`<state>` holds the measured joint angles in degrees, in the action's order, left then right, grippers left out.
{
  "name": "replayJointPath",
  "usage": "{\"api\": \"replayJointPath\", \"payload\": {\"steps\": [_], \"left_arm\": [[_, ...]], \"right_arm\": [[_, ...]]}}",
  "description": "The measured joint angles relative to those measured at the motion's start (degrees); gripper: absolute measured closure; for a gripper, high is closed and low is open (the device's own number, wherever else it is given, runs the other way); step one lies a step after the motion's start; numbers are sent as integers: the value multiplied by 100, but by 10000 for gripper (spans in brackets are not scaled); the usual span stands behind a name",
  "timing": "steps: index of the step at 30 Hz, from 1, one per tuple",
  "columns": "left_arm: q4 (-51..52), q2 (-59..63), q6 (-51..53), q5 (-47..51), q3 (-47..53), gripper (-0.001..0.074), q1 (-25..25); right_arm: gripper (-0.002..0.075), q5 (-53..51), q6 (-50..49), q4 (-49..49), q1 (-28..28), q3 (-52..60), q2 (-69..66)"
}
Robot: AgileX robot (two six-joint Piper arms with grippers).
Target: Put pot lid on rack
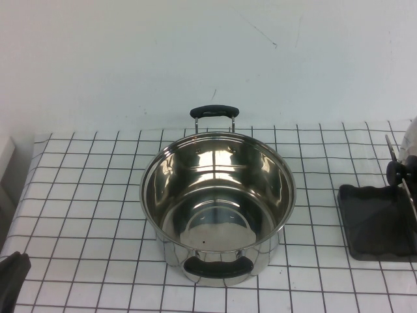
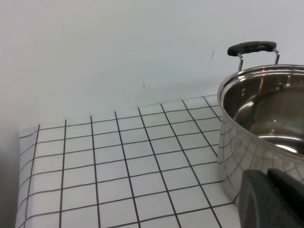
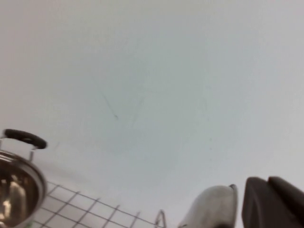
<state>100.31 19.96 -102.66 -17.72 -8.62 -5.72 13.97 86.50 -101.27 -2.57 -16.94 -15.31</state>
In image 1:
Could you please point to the steel pot lid black knob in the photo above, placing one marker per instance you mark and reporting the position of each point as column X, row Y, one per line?
column 395, row 174

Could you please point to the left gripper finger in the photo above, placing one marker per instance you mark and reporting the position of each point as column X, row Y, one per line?
column 13, row 274

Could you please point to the stainless steel cooking pot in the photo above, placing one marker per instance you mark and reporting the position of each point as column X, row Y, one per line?
column 224, row 261

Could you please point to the white black checked tablecloth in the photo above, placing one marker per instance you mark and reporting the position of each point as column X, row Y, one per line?
column 81, row 195

